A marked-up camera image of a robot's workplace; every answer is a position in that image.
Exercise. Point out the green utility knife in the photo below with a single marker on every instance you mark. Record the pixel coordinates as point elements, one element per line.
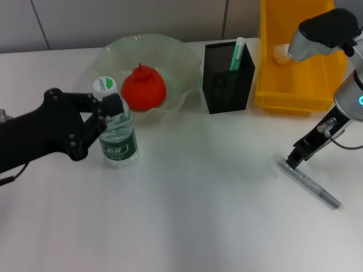
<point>236,54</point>

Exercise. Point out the grey marker pen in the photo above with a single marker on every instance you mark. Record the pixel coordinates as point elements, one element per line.
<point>312,184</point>

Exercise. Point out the clear green-label water bottle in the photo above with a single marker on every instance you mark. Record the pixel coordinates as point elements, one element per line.
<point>119,139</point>

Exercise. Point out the white paper ball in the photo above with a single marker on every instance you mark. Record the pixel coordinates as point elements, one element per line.
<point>280,55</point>

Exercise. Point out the green wavy glass fruit bowl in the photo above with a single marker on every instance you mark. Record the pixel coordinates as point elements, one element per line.
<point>175,65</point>

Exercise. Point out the black mesh pen holder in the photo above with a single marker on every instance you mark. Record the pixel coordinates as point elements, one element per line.
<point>224,90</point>

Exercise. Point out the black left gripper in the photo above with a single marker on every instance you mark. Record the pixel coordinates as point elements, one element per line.
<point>42,130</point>

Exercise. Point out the orange fruit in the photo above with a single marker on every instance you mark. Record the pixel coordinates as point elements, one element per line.
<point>144,88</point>

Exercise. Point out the yellow plastic bin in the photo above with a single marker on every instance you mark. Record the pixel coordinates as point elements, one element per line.
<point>295,85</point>

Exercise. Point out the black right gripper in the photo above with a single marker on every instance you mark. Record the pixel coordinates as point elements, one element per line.
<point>323,136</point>

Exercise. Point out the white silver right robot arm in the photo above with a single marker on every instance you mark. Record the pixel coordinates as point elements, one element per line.
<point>326,31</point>

